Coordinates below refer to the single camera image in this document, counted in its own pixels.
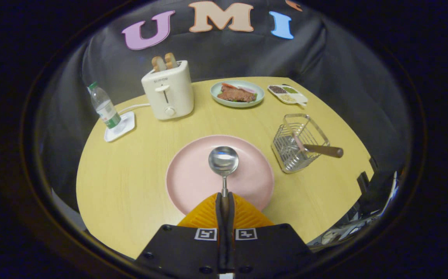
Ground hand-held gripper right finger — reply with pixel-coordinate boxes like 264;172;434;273
228;193;317;279

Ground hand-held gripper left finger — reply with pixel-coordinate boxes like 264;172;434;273
135;193;224;279

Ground spoon with wooden handle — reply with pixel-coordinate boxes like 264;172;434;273
208;146;239;229

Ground fork with wooden handle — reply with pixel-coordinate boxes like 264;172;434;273
292;132;344;158

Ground pink plate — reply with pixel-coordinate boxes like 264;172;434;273
166;134;275;215

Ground clear cutlery drainer basket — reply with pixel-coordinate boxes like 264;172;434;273
271;113;330;174

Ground cluttered office equipment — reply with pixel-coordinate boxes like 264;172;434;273
309;170;399;248

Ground light green plate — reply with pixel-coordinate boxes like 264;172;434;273
210;80;265;108

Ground brown meat slices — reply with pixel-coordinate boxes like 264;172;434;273
217;86;256;103

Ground white toaster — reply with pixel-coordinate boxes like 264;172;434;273
141;60;194;121

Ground white square pad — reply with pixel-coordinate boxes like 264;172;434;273
104;111;136;143

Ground white divided seed dish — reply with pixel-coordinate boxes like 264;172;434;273
267;84;309;106

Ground clear plastic water bottle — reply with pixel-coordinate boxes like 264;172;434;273
88;81;121;129

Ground white power cable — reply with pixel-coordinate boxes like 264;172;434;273
118;103;151;115

